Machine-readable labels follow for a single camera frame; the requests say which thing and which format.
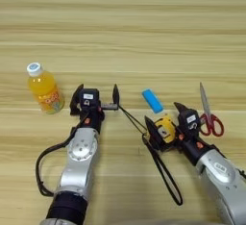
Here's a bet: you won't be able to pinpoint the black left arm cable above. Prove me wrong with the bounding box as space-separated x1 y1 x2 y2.
35 114 90 198

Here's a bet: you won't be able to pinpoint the orange juice bottle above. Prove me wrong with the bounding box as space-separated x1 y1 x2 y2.
26 62 65 115

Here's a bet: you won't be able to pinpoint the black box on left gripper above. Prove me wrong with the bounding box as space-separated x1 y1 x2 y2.
79 87 100 109

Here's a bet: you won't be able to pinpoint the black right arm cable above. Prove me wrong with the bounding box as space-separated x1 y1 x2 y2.
235 166 246 181

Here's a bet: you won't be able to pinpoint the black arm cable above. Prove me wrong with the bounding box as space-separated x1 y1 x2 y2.
235 166 246 181
35 114 90 198

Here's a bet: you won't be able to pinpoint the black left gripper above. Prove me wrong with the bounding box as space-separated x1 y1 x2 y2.
69 84 120 132

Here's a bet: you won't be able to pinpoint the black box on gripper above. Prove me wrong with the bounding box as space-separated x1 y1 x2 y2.
79 87 100 109
177 108 202 133

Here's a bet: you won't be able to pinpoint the yellow tape measure with strap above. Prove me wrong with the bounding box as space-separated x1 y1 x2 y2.
141 114 185 207

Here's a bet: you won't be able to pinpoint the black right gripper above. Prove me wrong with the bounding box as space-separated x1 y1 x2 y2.
144 101 219 166

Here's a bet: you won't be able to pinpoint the red handled scissors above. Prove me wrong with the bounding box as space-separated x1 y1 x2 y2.
199 82 225 138

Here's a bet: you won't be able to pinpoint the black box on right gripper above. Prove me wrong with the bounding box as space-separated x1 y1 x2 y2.
177 108 202 133

